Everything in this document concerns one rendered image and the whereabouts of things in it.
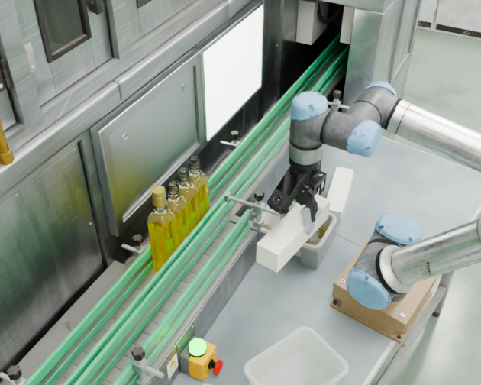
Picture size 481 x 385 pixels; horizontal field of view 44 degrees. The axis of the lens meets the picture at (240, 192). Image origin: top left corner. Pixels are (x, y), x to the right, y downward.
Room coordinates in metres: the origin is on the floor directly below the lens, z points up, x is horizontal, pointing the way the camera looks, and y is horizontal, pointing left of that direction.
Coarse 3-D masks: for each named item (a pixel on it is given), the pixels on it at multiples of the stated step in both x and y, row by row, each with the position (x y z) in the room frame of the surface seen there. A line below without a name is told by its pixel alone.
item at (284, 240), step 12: (324, 204) 1.14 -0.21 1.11; (288, 216) 1.09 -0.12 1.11; (300, 216) 1.09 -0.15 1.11; (324, 216) 1.14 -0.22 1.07; (276, 228) 1.05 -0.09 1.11; (288, 228) 1.05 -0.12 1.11; (300, 228) 1.05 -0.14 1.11; (264, 240) 1.01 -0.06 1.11; (276, 240) 1.01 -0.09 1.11; (288, 240) 1.01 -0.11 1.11; (300, 240) 1.04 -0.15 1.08; (264, 252) 0.98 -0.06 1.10; (276, 252) 0.97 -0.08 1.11; (288, 252) 1.00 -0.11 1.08; (264, 264) 0.98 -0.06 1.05; (276, 264) 0.96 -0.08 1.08
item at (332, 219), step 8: (264, 216) 1.40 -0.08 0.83; (272, 216) 1.44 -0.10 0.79; (328, 216) 1.40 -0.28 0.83; (264, 224) 1.40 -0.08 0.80; (272, 224) 1.43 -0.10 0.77; (328, 224) 1.40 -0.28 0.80; (264, 232) 1.32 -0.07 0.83; (328, 232) 1.32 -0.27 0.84; (312, 240) 1.36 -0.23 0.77; (320, 240) 1.36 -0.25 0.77; (312, 248) 1.25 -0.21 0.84
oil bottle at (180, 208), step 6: (180, 198) 1.18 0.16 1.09; (168, 204) 1.17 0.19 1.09; (174, 204) 1.16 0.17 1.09; (180, 204) 1.17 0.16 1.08; (186, 204) 1.19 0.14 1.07; (174, 210) 1.15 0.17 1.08; (180, 210) 1.16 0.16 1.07; (186, 210) 1.18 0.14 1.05; (180, 216) 1.15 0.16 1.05; (186, 216) 1.18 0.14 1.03; (180, 222) 1.15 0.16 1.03; (186, 222) 1.18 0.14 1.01; (180, 228) 1.15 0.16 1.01; (186, 228) 1.18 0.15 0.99; (180, 234) 1.15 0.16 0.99; (186, 234) 1.17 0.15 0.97; (180, 240) 1.15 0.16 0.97
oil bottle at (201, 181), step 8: (192, 176) 1.27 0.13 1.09; (200, 176) 1.28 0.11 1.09; (200, 184) 1.26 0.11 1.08; (200, 192) 1.26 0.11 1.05; (208, 192) 1.30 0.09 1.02; (200, 200) 1.26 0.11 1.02; (208, 200) 1.29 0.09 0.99; (200, 208) 1.26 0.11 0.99; (208, 208) 1.29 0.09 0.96; (200, 216) 1.25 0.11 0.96
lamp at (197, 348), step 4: (192, 340) 0.91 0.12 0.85; (196, 340) 0.91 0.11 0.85; (200, 340) 0.91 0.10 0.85; (192, 344) 0.90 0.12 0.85; (196, 344) 0.90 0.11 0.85; (200, 344) 0.90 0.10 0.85; (204, 344) 0.90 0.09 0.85; (192, 348) 0.89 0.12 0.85; (196, 348) 0.89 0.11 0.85; (200, 348) 0.89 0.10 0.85; (204, 348) 0.89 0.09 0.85; (192, 352) 0.88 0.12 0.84; (196, 352) 0.88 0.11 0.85; (200, 352) 0.88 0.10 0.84; (204, 352) 0.89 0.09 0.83; (192, 356) 0.88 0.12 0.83; (196, 356) 0.88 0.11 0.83; (200, 356) 0.88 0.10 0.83
